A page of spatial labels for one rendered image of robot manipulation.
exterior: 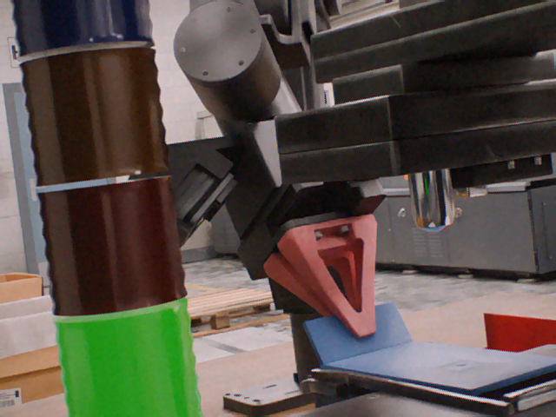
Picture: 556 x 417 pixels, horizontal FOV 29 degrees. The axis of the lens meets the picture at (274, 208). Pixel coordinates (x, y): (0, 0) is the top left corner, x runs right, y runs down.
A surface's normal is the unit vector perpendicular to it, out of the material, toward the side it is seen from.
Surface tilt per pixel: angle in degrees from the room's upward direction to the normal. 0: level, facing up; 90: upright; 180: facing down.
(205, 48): 66
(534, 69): 90
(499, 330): 90
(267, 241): 91
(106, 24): 104
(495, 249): 90
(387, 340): 59
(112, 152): 76
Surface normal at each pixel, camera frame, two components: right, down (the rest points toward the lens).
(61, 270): -0.66, -0.12
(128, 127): 0.51, -0.27
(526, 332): -0.85, 0.14
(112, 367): -0.03, 0.30
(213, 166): 0.37, -0.53
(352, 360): -0.14, -0.99
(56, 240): -0.60, 0.36
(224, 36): -0.20, -0.33
